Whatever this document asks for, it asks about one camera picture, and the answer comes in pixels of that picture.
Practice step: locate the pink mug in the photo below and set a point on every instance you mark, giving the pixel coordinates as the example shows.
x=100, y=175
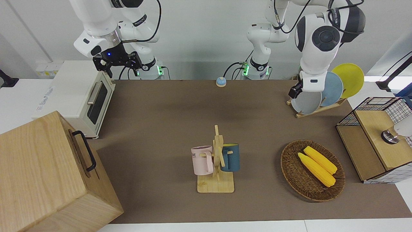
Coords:
x=201, y=164

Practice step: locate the small metal cup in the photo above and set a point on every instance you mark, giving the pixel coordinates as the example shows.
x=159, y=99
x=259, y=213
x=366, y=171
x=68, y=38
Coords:
x=402, y=129

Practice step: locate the black clamp mount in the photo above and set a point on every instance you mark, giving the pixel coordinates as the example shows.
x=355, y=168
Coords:
x=6, y=80

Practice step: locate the wooden mug tree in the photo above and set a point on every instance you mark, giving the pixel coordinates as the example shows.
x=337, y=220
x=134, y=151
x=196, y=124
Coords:
x=215, y=185

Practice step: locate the small blue bell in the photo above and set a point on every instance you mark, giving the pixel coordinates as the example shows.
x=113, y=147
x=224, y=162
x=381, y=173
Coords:
x=220, y=82

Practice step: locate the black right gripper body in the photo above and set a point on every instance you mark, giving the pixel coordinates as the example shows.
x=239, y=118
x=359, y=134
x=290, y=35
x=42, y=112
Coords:
x=116, y=54

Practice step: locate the brown table mat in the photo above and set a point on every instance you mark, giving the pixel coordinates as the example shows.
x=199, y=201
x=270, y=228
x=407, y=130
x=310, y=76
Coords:
x=161, y=129

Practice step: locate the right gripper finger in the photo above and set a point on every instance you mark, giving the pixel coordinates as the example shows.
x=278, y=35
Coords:
x=135, y=61
x=102, y=62

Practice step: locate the yellow corn cob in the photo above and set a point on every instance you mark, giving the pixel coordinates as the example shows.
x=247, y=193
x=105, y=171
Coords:
x=320, y=159
x=315, y=169

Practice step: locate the white power strip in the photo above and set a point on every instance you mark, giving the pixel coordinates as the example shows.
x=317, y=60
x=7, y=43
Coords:
x=48, y=69

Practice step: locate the black camera stand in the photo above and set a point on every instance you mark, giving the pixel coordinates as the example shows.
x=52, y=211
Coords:
x=391, y=79

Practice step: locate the blue object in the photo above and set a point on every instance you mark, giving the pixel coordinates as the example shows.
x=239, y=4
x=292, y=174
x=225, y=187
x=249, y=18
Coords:
x=407, y=93

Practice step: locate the brown wicker basket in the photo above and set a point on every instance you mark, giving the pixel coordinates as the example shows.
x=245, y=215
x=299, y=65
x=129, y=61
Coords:
x=296, y=174

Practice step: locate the white toaster oven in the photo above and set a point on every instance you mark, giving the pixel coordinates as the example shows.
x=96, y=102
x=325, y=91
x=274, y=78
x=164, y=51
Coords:
x=70, y=87

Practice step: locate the large wooden box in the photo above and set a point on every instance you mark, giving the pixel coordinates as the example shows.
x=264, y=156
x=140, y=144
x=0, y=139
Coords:
x=42, y=174

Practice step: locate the dark blue mug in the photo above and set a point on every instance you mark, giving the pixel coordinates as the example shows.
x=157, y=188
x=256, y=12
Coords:
x=232, y=158

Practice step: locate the gray plate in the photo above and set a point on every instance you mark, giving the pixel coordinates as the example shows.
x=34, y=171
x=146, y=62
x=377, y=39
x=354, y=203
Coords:
x=305, y=103

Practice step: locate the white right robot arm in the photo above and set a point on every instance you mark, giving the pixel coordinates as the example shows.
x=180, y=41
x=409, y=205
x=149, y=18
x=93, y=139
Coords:
x=96, y=19

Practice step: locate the light blue plate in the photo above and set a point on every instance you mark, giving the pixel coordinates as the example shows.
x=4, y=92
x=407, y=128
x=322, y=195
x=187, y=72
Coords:
x=333, y=88

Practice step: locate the yellow plate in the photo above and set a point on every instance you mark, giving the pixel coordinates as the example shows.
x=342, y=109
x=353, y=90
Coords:
x=352, y=79

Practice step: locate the wooden plate rack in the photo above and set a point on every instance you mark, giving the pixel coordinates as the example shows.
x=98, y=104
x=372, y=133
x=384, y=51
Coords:
x=322, y=109

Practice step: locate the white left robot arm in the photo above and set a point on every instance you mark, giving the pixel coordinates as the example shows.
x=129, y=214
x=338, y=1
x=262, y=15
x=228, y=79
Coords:
x=317, y=48

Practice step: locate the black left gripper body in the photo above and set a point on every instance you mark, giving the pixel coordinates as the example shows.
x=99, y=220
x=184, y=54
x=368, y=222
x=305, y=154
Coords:
x=295, y=91

